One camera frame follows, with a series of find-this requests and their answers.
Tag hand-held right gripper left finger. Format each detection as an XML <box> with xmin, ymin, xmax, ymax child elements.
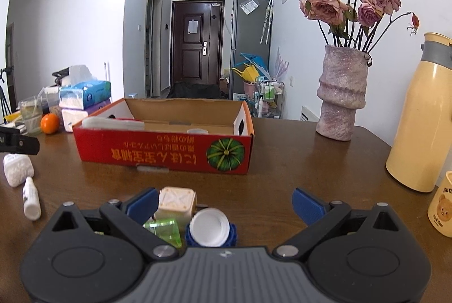
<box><xmin>42</xmin><ymin>187</ymin><xmax>179</xmax><ymax>263</ymax></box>

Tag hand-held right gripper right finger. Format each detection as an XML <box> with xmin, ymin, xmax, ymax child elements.
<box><xmin>273</xmin><ymin>188</ymin><xmax>412</xmax><ymax>263</ymax></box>

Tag white pill container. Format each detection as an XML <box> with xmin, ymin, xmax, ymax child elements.
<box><xmin>3</xmin><ymin>153</ymin><xmax>35</xmax><ymax>188</ymax></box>

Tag cream cube container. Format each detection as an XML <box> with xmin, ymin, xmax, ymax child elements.
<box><xmin>154</xmin><ymin>186</ymin><xmax>197</xmax><ymax>223</ymax></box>

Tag green spray bottle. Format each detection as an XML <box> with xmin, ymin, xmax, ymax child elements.
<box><xmin>143</xmin><ymin>218</ymin><xmax>185</xmax><ymax>249</ymax></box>

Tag red cardboard box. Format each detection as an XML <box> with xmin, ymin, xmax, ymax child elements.
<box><xmin>72</xmin><ymin>98</ymin><xmax>255</xmax><ymax>176</ymax></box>

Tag small white bottle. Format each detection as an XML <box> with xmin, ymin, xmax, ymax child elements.
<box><xmin>22</xmin><ymin>176</ymin><xmax>42</xmax><ymax>221</ymax></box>

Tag blue jar with white lid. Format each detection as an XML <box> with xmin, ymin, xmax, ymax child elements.
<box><xmin>184</xmin><ymin>207</ymin><xmax>236</xmax><ymax>248</ymax></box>

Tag glass cup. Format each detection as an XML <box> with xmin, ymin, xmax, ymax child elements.
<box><xmin>18</xmin><ymin>96</ymin><xmax>44</xmax><ymax>136</ymax></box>

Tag orange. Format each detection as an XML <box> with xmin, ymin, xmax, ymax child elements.
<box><xmin>40</xmin><ymin>113</ymin><xmax>60</xmax><ymax>135</ymax></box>

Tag clear food container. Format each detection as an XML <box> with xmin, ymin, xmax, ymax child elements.
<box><xmin>43</xmin><ymin>87</ymin><xmax>62</xmax><ymax>116</ymax></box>

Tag purple tissue pack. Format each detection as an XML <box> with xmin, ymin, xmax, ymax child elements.
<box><xmin>61</xmin><ymin>100</ymin><xmax>111</xmax><ymax>129</ymax></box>

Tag black tripod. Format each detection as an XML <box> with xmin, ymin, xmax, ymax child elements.
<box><xmin>0</xmin><ymin>66</ymin><xmax>15</xmax><ymax>122</ymax></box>

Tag blue tissue pack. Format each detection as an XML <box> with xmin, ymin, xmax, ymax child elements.
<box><xmin>59</xmin><ymin>65</ymin><xmax>111</xmax><ymax>111</ymax></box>

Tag white board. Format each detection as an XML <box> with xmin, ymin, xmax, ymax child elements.
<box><xmin>300</xmin><ymin>106</ymin><xmax>320</xmax><ymax>122</ymax></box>

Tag pink stone vase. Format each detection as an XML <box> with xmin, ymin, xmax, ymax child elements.
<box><xmin>315</xmin><ymin>44</ymin><xmax>372</xmax><ymax>142</ymax></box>

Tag metal trolley rack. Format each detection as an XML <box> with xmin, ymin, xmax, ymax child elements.
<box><xmin>254</xmin><ymin>77</ymin><xmax>285</xmax><ymax>119</ymax></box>

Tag yellow bear mug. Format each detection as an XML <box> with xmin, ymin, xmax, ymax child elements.
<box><xmin>428</xmin><ymin>171</ymin><xmax>452</xmax><ymax>238</ymax></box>

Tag yellow thermos jug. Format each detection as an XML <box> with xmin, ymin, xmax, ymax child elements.
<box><xmin>385</xmin><ymin>32</ymin><xmax>452</xmax><ymax>193</ymax></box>

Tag purple hangers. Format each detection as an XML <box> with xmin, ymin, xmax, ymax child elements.
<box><xmin>273</xmin><ymin>47</ymin><xmax>290</xmax><ymax>81</ymax></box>

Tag dark brown door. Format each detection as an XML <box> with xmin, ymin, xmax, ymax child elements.
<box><xmin>170</xmin><ymin>0</ymin><xmax>225</xmax><ymax>86</ymax></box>

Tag grey fridge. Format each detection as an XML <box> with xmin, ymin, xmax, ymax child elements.
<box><xmin>229</xmin><ymin>0</ymin><xmax>274</xmax><ymax>100</ymax></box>

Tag clear folded umbrella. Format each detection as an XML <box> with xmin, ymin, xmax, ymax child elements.
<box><xmin>259</xmin><ymin>0</ymin><xmax>273</xmax><ymax>45</ymax></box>

